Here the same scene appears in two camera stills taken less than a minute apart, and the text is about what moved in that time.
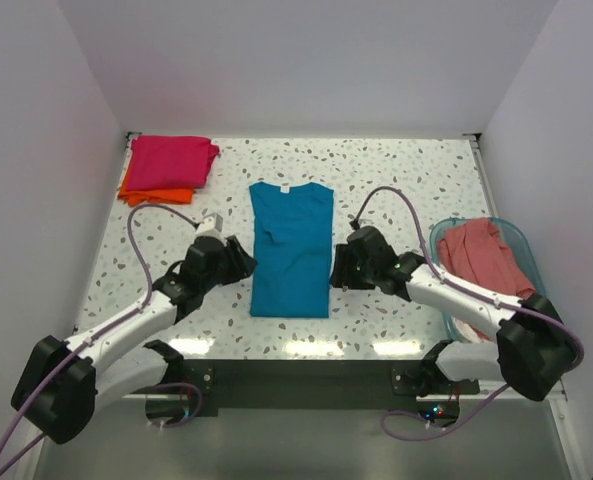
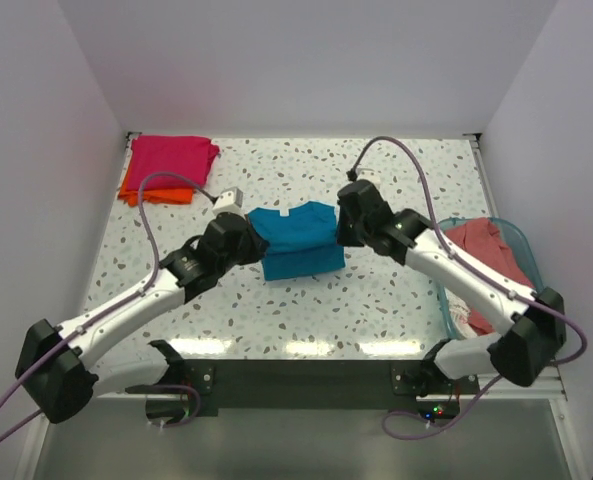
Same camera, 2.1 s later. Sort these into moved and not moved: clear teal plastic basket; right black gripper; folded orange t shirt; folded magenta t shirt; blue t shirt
Moved: right black gripper; blue t shirt
Not moved: folded magenta t shirt; folded orange t shirt; clear teal plastic basket
